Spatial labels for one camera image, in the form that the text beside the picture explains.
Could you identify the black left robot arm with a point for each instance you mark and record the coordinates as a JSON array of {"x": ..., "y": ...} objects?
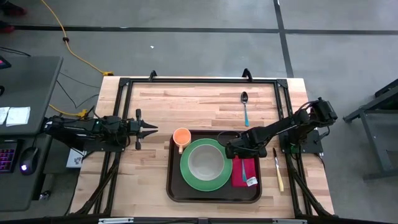
[{"x": 77, "y": 126}]

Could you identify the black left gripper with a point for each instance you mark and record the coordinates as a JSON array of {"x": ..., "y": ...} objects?
[{"x": 135, "y": 129}]

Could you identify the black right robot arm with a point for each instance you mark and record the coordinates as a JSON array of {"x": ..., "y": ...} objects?
[{"x": 280, "y": 124}]

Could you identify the green plate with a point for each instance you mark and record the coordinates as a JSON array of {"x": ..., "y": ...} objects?
[{"x": 186, "y": 174}]

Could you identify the person's foot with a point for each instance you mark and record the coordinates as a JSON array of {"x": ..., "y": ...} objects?
[
  {"x": 12, "y": 9},
  {"x": 6, "y": 27}
]

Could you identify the black metal side table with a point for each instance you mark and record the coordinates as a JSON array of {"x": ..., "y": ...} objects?
[{"x": 373, "y": 102}]

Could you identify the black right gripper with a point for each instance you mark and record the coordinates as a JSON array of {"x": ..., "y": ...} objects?
[{"x": 245, "y": 151}]

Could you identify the silver metal bracket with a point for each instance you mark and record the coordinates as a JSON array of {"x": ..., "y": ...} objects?
[
  {"x": 116, "y": 220},
  {"x": 289, "y": 221}
]

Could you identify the white bowl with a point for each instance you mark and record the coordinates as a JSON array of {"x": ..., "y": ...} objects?
[{"x": 205, "y": 163}]

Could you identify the peach ribbed mug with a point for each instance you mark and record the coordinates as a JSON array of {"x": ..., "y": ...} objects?
[{"x": 182, "y": 137}]

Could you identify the grey desk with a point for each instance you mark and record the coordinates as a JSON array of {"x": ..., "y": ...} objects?
[{"x": 31, "y": 87}]

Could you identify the backlit black keyboard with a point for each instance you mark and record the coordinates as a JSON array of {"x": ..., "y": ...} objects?
[{"x": 7, "y": 157}]

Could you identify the black aluminium table frame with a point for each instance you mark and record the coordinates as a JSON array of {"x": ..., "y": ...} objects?
[{"x": 202, "y": 80}]

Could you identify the red napkin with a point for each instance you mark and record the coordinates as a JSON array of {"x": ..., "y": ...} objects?
[{"x": 237, "y": 177}]

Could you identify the black computer mouse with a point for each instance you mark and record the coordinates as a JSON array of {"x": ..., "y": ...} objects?
[{"x": 29, "y": 160}]

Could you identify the white paper label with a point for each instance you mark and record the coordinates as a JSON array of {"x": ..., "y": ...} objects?
[{"x": 252, "y": 181}]

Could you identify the white printed card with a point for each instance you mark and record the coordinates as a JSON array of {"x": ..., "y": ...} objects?
[{"x": 75, "y": 158}]

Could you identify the white paper sheet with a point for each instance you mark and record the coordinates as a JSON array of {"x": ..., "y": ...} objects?
[{"x": 18, "y": 115}]

